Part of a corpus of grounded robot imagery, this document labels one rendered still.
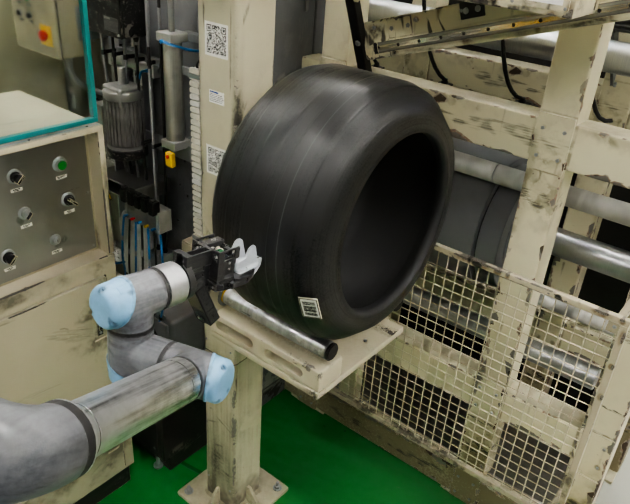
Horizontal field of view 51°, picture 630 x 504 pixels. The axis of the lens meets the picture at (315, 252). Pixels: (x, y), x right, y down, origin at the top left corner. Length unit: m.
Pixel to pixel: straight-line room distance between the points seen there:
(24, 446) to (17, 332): 1.09
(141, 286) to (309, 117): 0.47
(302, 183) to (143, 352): 0.42
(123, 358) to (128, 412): 0.25
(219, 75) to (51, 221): 0.59
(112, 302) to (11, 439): 0.35
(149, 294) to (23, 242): 0.77
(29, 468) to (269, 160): 0.74
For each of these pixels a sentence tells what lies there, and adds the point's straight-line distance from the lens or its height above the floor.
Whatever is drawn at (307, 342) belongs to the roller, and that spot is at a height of 0.91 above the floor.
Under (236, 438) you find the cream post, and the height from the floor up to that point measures 0.33.
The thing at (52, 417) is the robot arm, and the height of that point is 1.30.
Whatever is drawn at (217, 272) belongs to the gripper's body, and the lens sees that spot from 1.17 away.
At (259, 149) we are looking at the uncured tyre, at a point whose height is 1.37.
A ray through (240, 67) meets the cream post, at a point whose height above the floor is 1.46.
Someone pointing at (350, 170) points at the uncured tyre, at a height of 1.37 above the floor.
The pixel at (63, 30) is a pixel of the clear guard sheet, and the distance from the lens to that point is 1.69.
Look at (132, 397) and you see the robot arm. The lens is 0.90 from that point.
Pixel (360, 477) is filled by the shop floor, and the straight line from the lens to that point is 2.48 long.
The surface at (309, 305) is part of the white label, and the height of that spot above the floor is 1.10.
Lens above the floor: 1.82
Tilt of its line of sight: 29 degrees down
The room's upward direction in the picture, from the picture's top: 4 degrees clockwise
